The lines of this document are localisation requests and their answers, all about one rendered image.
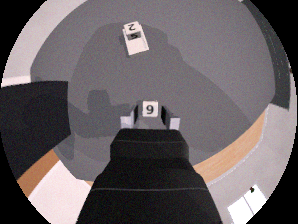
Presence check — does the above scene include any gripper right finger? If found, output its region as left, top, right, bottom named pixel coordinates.
left=161, top=106, right=180, bottom=130

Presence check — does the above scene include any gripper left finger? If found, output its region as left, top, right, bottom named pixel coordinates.
left=120, top=105, right=138, bottom=129

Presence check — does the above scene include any white number cube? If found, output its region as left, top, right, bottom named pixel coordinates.
left=142, top=100, right=158, bottom=117
left=124, top=21, right=142, bottom=41

